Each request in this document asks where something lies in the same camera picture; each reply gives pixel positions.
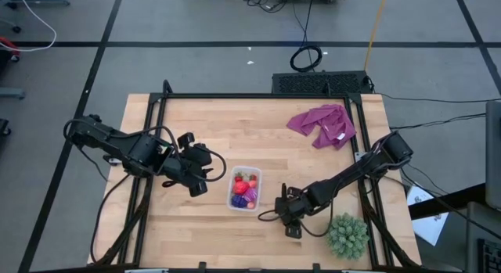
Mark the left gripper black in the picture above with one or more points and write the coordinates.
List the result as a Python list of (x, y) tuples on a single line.
[(192, 163)]

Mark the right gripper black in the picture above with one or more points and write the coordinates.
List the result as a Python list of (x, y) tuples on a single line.
[(293, 206)]

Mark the small salmon toy fruit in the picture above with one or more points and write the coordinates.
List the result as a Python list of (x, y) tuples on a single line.
[(251, 205)]

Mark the purple toy onion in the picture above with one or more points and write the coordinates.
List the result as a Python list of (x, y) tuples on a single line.
[(251, 195)]

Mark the small pink toy fruit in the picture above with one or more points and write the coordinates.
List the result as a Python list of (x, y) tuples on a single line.
[(253, 184)]

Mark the clear plastic tupperware container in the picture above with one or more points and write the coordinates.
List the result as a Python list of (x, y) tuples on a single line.
[(230, 195)]

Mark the large red strawberry toy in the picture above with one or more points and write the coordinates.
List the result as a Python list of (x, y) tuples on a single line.
[(240, 187)]

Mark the dark purple toy grapes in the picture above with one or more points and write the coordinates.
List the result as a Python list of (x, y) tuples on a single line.
[(238, 201)]

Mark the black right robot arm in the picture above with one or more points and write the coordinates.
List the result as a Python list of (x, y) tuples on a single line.
[(352, 175)]

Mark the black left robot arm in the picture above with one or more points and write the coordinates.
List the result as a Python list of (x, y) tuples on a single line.
[(129, 148)]

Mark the green spiky artificial plant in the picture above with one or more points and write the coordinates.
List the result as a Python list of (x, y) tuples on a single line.
[(347, 236)]

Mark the purple cloth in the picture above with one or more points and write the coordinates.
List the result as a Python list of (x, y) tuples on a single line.
[(325, 118)]

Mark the black perforated computer case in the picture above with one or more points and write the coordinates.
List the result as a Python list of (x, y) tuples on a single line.
[(313, 83)]

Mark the white printed paper sheet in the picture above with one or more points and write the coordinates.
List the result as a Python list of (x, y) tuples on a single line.
[(428, 226)]

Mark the black object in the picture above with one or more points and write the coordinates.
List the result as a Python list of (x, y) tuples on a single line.
[(4, 128)]

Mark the grey metal furniture foot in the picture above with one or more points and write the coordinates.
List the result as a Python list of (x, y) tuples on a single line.
[(11, 94), (39, 2)]

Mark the black keyboard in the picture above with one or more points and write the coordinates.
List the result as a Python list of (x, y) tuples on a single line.
[(491, 257)]

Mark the red object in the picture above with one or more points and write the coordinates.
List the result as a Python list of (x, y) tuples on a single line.
[(8, 44)]

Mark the black caster wheel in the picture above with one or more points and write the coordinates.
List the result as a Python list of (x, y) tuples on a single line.
[(16, 29)]

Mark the black metal table frame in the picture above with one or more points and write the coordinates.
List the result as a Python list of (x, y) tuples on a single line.
[(250, 96)]

